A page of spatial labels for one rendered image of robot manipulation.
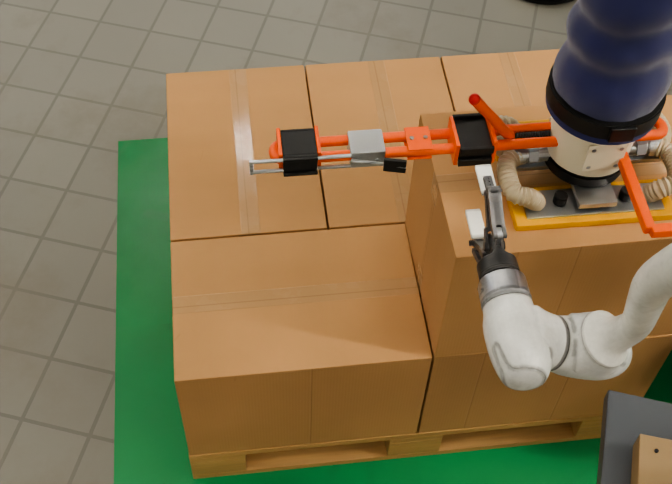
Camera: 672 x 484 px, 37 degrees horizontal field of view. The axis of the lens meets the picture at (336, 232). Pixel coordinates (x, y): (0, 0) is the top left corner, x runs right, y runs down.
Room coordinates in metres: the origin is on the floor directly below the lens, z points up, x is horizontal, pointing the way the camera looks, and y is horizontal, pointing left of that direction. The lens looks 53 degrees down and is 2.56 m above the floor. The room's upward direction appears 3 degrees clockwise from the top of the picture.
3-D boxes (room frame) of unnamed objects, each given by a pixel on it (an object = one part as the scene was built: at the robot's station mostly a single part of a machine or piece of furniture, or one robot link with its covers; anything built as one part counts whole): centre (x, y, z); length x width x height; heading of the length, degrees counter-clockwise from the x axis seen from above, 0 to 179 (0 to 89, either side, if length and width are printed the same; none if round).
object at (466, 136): (1.37, -0.26, 1.07); 0.10 x 0.08 x 0.06; 9
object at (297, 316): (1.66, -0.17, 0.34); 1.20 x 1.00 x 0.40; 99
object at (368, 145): (1.34, -0.05, 1.07); 0.07 x 0.07 x 0.04; 9
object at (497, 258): (1.08, -0.30, 1.07); 0.09 x 0.07 x 0.08; 9
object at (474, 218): (1.21, -0.28, 1.01); 0.07 x 0.03 x 0.01; 9
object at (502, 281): (1.00, -0.31, 1.07); 0.09 x 0.06 x 0.09; 99
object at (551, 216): (1.31, -0.53, 0.97); 0.34 x 0.10 x 0.05; 99
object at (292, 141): (1.32, 0.08, 1.07); 0.08 x 0.07 x 0.05; 99
